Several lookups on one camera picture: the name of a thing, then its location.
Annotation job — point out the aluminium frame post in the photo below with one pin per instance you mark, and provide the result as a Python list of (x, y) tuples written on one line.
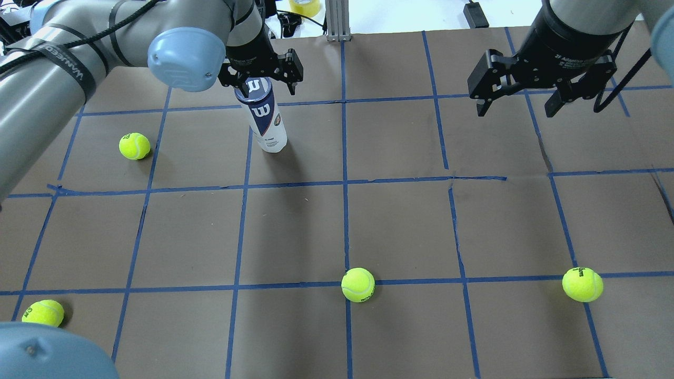
[(337, 19)]

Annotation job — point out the yellow tape roll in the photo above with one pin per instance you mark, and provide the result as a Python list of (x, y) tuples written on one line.
[(308, 8)]

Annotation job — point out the yellow tennis ball near gripper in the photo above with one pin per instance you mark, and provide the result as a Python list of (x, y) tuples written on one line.
[(134, 146)]

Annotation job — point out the Wilson yellow tennis ball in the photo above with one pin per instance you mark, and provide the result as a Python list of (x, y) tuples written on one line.
[(582, 284)]

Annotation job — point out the white blue tennis ball can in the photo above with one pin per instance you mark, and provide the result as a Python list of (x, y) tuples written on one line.
[(263, 113)]

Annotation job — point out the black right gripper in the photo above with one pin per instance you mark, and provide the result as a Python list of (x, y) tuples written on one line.
[(564, 50)]

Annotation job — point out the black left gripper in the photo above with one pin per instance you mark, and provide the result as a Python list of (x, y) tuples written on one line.
[(250, 50)]

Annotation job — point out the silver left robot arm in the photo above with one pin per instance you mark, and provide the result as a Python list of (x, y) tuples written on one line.
[(50, 75)]

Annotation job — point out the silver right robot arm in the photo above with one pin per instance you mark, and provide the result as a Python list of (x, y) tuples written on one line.
[(616, 16)]

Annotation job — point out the center yellow tennis ball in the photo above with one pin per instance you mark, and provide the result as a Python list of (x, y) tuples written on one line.
[(357, 285)]

